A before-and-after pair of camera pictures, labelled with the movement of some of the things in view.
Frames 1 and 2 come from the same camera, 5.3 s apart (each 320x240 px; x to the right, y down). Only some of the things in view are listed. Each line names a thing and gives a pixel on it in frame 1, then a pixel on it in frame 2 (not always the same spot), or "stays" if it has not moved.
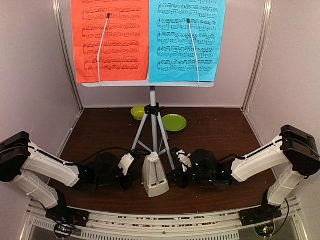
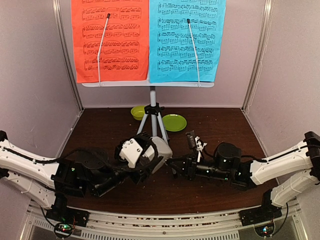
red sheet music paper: x=124 y=52 stays
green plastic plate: x=174 y=122 stays
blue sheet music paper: x=172 y=57 stays
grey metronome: x=155 y=180 → x=164 y=150
